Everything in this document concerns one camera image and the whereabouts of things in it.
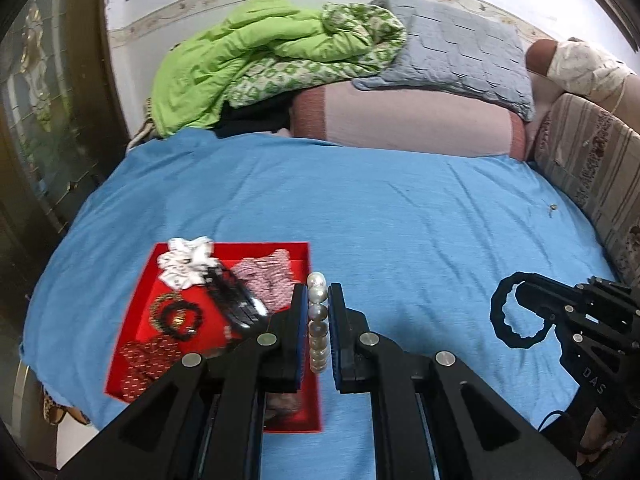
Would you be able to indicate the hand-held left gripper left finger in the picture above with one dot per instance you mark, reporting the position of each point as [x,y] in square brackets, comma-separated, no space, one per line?
[301,340]

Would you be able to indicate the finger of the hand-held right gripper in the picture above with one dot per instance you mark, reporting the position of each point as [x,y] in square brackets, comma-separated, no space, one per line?
[590,360]
[575,295]

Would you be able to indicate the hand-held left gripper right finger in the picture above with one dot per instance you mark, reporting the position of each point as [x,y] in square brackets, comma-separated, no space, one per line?
[334,355]

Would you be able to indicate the black thin scrunchie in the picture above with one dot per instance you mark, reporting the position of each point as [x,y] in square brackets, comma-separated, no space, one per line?
[495,310]

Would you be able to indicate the red polka dot scrunchie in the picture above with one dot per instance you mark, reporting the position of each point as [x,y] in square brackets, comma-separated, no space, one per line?
[145,365]

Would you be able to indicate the red tray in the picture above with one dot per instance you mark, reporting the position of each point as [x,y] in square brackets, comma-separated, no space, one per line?
[140,327]

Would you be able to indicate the red white checked scrunchie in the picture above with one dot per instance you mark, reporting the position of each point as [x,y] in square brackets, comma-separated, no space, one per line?
[265,280]

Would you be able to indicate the black hair claw clip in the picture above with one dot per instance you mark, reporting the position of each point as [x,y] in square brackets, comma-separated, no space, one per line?
[235,305]

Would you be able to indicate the small metal trinket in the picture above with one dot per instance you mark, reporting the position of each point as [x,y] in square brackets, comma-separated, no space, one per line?
[552,210]

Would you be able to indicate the white printed scrunchie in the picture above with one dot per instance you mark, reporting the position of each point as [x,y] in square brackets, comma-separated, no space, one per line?
[185,260]

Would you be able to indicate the beige striped cushion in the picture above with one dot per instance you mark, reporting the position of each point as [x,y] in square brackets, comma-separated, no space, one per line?
[595,150]

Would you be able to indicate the blue bed sheet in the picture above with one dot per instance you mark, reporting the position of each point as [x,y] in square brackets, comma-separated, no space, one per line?
[375,210]

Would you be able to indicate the white cloth bundle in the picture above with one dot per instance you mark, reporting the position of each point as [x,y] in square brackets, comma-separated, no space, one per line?
[585,67]

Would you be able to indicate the black cloth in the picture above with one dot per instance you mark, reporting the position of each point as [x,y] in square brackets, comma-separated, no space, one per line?
[255,115]

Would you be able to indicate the brown pink pillow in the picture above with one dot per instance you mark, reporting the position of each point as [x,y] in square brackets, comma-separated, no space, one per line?
[540,60]

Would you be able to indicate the pink bolster pillow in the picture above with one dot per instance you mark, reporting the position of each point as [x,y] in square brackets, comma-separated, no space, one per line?
[400,115]

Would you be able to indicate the leopard print sandal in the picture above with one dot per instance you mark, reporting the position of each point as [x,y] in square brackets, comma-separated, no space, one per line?
[62,410]

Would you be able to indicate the grey quilted pillow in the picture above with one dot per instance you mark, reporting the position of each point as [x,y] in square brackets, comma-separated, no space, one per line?
[460,50]

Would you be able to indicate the lime green patterned quilt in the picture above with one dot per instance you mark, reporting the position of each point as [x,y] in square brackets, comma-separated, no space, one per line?
[225,60]

